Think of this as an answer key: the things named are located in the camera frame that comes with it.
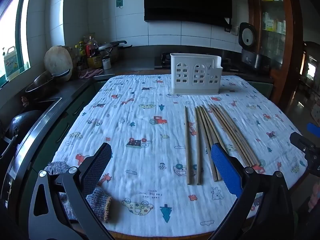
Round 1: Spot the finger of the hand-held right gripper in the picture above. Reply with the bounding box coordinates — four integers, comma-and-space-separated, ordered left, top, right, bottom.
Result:
307, 123, 320, 136
290, 131, 320, 177

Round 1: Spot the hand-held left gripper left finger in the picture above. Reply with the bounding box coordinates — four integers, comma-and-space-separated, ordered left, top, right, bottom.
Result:
28, 142, 115, 240

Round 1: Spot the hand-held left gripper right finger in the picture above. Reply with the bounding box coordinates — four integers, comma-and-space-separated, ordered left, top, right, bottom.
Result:
207, 142, 295, 240

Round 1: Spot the row of wooden chopsticks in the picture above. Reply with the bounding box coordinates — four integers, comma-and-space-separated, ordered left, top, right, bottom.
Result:
184, 104, 262, 186

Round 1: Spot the white plastic utensil holder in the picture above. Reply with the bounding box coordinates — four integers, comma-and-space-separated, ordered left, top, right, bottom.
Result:
168, 53, 224, 96

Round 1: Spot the grey knit glove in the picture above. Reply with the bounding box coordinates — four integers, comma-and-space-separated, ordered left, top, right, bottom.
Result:
44, 161, 112, 223

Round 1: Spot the dark arched display cabinet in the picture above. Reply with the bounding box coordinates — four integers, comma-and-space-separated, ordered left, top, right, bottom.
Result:
299, 41, 320, 122

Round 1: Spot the green base cabinet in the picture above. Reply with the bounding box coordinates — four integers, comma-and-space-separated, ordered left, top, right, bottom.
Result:
32, 80, 110, 173

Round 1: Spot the white printed cloth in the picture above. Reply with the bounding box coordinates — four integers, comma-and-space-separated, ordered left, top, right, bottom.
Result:
51, 74, 308, 233

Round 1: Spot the black wok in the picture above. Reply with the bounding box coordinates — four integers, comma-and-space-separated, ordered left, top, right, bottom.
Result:
0, 109, 43, 160

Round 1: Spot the pink rag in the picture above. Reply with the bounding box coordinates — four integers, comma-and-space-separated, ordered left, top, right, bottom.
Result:
78, 68, 104, 79

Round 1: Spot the wooden glass-door cabinet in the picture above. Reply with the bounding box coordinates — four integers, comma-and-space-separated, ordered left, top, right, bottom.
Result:
246, 0, 304, 102

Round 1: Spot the black silver rice cooker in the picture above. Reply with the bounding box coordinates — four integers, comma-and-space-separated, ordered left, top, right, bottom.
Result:
238, 22, 263, 70

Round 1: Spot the round wooden cutting board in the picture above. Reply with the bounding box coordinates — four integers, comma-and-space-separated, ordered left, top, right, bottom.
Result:
44, 45, 73, 81

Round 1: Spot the cooking oil bottle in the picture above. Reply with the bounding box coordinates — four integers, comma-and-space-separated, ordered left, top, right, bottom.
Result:
86, 36, 102, 70

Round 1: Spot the green-capped bottle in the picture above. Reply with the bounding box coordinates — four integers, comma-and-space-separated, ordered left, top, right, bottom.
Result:
78, 41, 86, 67

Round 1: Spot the steel pressure cooker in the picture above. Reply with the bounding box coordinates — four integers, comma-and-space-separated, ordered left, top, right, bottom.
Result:
98, 40, 132, 63

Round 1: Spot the plastic detergent jug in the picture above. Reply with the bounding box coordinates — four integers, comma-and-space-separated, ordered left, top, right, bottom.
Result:
3, 46, 21, 78

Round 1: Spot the window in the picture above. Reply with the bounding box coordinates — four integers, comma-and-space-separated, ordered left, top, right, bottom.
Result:
0, 0, 35, 87

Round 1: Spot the black range hood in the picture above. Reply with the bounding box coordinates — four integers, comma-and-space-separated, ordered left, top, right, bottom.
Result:
143, 0, 247, 27

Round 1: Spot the steel pan with black handle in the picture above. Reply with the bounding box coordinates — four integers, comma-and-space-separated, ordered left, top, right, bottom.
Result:
24, 69, 72, 99

